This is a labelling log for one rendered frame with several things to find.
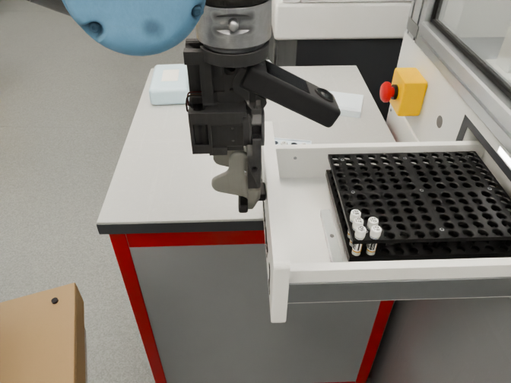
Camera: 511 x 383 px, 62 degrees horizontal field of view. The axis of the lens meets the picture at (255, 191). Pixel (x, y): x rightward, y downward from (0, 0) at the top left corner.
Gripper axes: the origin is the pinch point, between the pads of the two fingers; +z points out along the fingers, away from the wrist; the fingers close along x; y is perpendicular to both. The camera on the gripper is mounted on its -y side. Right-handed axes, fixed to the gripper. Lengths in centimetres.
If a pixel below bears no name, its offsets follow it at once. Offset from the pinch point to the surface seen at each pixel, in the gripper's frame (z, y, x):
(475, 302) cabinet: 18.7, -33.3, 5.4
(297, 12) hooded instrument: 2, -15, -80
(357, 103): 13, -26, -47
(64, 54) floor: 90, 132, -271
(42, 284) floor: 90, 76, -58
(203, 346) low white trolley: 57, 12, -11
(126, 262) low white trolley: 26.0, 24.0, -11.0
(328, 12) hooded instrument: 3, -23, -80
